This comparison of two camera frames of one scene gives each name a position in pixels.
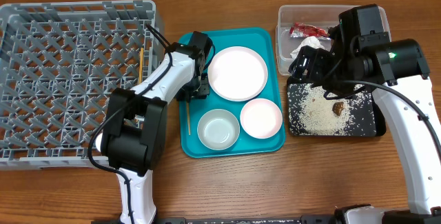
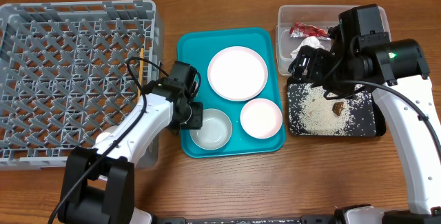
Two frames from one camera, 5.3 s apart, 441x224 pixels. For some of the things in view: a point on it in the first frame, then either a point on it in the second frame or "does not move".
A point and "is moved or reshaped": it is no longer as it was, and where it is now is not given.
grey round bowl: x=218 y=129 is moved or reshaped
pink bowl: x=261 y=118 does not move
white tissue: x=312 y=41 does not move
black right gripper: x=318 y=58 does not move
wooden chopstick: x=141 y=53 does not move
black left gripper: x=202 y=92 to x=197 y=119
